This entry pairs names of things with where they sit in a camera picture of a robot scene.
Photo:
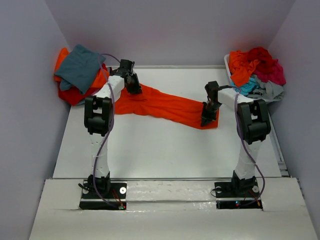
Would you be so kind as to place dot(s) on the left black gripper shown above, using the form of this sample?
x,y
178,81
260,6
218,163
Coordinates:
x,y
137,88

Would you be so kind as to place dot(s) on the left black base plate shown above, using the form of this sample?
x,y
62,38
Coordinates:
x,y
114,200

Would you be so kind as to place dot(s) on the teal folded t shirt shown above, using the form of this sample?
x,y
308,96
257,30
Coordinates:
x,y
79,69

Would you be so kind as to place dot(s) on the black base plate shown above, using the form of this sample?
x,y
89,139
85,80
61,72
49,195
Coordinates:
x,y
228,199
114,200

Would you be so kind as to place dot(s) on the orange t shirt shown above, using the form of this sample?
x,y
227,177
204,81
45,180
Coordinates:
x,y
100,79
157,104

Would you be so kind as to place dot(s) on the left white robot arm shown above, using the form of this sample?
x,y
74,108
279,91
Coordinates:
x,y
99,117

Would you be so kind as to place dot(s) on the red folded t shirt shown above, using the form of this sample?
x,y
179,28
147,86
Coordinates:
x,y
73,96

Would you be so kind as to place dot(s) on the grey crumpled t shirt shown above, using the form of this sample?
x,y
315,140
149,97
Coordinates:
x,y
267,91

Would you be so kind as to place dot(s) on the orange folded t shirt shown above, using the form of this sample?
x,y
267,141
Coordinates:
x,y
100,79

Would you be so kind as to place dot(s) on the cyan crumpled t shirt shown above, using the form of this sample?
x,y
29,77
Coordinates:
x,y
247,87

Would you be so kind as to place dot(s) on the red crumpled t shirt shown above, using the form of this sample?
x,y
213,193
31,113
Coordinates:
x,y
266,61

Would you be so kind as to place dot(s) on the magenta crumpled t shirt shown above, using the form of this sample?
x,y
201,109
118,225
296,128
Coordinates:
x,y
276,76

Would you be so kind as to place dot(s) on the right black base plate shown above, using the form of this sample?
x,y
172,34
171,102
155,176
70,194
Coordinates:
x,y
228,199

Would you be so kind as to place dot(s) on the white laundry basket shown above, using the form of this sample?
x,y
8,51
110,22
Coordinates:
x,y
226,62

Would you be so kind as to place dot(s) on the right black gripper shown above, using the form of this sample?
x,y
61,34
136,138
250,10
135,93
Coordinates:
x,y
206,118

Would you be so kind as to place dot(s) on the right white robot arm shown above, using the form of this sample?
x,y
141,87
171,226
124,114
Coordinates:
x,y
252,126

